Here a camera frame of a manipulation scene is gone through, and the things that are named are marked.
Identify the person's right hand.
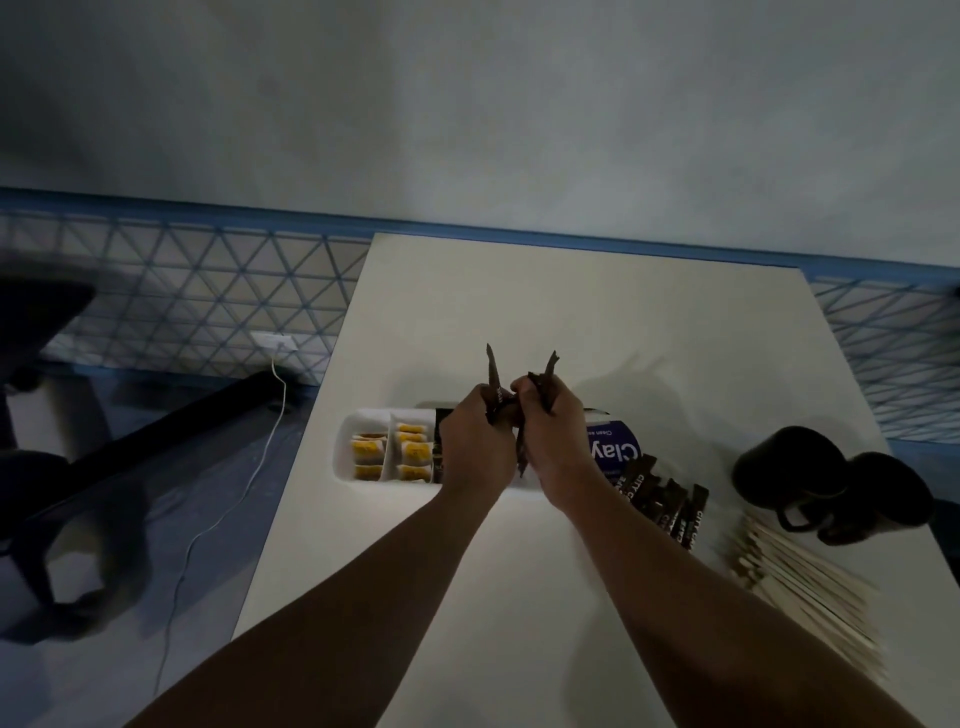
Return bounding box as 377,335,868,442
510,372,603,513

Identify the person's left hand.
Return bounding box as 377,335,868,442
438,384,521,504

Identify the pile of brown stick sachets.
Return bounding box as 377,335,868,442
611,453,711,558

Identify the person's left forearm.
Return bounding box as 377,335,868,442
123,483,505,728

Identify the black chair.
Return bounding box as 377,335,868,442
0,273,155,646

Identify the dark sachets bundle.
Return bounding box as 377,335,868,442
432,408,450,486

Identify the stack of wrapped wooden stirrers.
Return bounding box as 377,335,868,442
729,508,897,680

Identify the white organizer tray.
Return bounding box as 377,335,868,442
334,403,605,502

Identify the black mug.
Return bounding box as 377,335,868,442
816,450,936,547
731,425,850,534

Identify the blue lattice partition panel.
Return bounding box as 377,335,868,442
0,187,960,447

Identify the person's right forearm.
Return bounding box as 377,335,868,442
541,480,927,728

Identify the row of yellow tea bags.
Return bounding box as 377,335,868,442
350,423,435,484

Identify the black floor beam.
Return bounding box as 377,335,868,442
63,370,305,496

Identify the white blue labelled packet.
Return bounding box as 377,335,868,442
583,420,644,483

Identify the brown stick sachet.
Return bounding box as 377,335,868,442
513,350,561,478
485,343,519,430

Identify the white cable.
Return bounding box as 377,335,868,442
152,346,291,695

